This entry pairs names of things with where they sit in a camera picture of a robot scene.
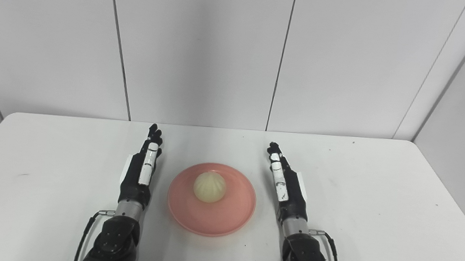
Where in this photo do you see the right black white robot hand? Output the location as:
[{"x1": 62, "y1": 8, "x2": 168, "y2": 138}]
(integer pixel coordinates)
[{"x1": 261, "y1": 141, "x2": 315, "y2": 227}]

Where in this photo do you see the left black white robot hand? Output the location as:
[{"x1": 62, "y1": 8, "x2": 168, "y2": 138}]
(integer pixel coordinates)
[{"x1": 117, "y1": 121, "x2": 165, "y2": 212}]

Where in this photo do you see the cream steamed bun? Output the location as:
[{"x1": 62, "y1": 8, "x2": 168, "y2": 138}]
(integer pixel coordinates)
[{"x1": 192, "y1": 170, "x2": 229, "y2": 205}]

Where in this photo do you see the pink round plate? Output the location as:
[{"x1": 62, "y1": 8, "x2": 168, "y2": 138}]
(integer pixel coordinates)
[{"x1": 165, "y1": 159, "x2": 260, "y2": 240}]

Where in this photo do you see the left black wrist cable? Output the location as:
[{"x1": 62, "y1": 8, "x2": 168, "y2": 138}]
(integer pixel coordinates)
[{"x1": 73, "y1": 207, "x2": 116, "y2": 261}]

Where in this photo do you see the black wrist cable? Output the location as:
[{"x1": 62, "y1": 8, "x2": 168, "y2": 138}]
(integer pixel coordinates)
[
  {"x1": 73, "y1": 207, "x2": 116, "y2": 261},
  {"x1": 306, "y1": 228, "x2": 346, "y2": 261}
]

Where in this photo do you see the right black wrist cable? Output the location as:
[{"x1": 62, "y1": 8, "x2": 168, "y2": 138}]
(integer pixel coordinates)
[{"x1": 306, "y1": 228, "x2": 346, "y2": 261}]

